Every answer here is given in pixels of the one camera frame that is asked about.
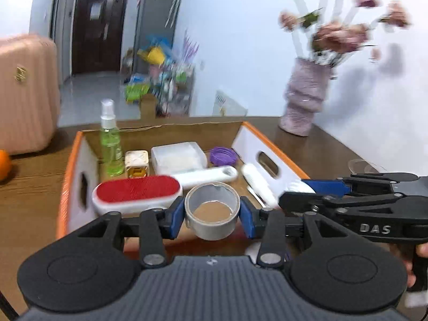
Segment red white lint brush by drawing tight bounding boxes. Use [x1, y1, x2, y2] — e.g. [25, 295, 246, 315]
[91, 165, 239, 215]

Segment white tape roll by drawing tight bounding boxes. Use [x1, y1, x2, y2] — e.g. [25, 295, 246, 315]
[184, 182, 240, 241]

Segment beige square charger plug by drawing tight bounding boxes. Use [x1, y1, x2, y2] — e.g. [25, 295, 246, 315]
[125, 150, 150, 178]

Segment translucent white plastic box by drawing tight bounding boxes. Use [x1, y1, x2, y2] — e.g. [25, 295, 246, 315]
[151, 141, 208, 175]

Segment green spray bottle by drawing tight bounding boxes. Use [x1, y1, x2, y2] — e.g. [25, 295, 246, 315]
[100, 99, 125, 178]

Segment purple gear-shaped lid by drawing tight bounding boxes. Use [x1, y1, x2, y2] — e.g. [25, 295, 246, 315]
[210, 146, 238, 167]

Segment white small bottle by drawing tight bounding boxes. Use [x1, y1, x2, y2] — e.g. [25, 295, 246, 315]
[241, 163, 278, 208]

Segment person right hand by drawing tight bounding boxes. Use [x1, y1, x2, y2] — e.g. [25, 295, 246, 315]
[389, 243, 427, 292]

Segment orange cardboard box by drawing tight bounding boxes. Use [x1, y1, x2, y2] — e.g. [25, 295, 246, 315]
[57, 121, 308, 238]

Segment pink textured vase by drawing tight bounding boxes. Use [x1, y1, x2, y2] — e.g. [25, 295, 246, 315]
[278, 57, 331, 137]

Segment yellow blue toy pile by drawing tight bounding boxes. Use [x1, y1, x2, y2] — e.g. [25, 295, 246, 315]
[123, 36, 194, 117]

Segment orange fruit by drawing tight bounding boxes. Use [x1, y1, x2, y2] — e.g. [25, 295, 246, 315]
[0, 149, 12, 182]

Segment dried pink roses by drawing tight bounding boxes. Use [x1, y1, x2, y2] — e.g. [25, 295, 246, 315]
[278, 0, 411, 69]

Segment pink small suitcase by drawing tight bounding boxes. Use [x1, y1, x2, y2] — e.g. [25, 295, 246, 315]
[1, 34, 60, 155]

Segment dark brown entrance door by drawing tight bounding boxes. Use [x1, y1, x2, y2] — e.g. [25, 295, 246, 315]
[72, 0, 127, 75]

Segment grey refrigerator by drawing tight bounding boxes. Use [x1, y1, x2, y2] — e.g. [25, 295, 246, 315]
[132, 0, 175, 74]

